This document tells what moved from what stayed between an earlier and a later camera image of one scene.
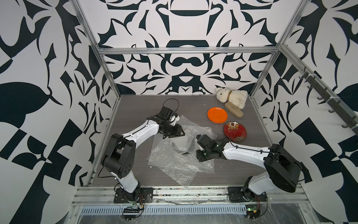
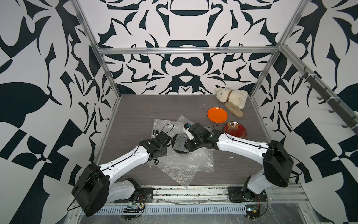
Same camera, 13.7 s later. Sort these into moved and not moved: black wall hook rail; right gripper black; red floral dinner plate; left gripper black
Moved: right gripper black; left gripper black
Not moved: red floral dinner plate; black wall hook rail
